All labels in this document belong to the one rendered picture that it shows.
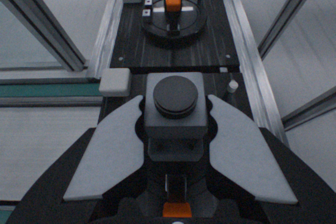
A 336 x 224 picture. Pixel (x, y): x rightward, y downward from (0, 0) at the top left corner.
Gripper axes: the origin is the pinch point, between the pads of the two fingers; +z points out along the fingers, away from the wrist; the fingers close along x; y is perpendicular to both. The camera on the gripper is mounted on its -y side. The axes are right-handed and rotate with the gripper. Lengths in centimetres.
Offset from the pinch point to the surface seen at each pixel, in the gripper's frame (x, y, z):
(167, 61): -1.3, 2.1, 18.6
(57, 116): -23.0, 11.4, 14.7
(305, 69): 34.0, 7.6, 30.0
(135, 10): -8.8, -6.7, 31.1
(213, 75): 6.8, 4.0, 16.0
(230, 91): 5.3, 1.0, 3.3
